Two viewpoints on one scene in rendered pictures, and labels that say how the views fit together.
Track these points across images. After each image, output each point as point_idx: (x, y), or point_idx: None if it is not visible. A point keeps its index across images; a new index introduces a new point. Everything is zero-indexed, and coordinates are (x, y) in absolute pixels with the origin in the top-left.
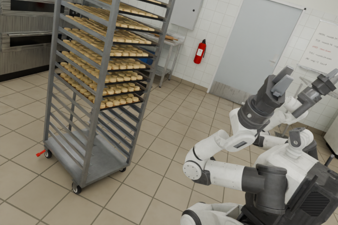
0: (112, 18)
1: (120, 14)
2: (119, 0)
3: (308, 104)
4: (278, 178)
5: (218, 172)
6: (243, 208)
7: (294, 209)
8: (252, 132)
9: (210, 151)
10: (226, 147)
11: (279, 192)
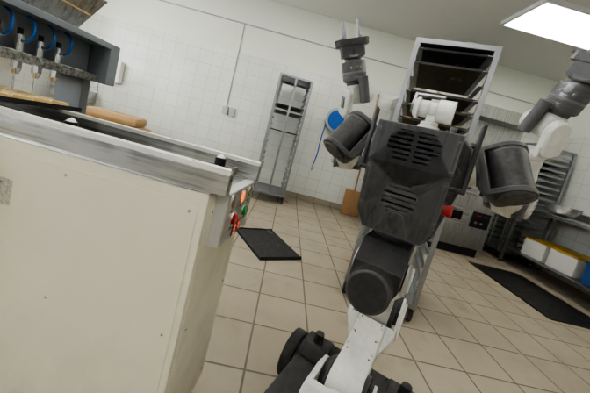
0: (396, 107)
1: (405, 103)
2: (404, 92)
3: (538, 100)
4: (348, 117)
5: None
6: None
7: (361, 159)
8: (349, 88)
9: None
10: (338, 110)
11: (341, 125)
